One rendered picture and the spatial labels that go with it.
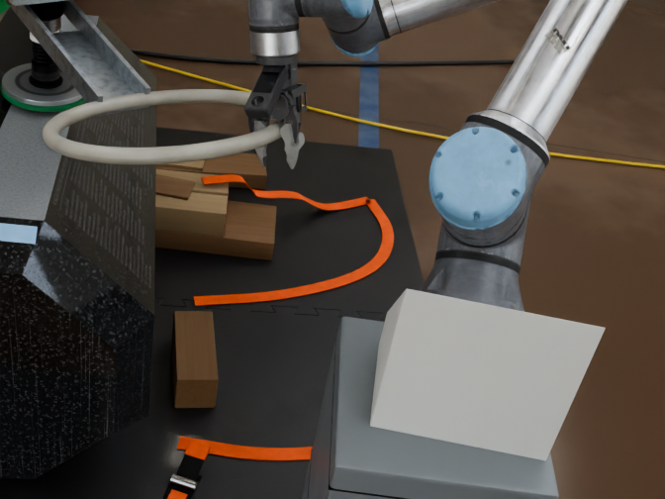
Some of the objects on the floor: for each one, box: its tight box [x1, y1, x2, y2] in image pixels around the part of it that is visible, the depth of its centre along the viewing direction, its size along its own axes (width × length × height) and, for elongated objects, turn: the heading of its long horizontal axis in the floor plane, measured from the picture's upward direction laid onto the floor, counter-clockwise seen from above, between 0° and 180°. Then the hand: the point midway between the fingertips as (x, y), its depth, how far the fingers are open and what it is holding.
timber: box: [172, 311, 219, 408], centre depth 283 cm, size 30×12×12 cm, turn 178°
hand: (275, 162), depth 176 cm, fingers closed on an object, 5 cm apart
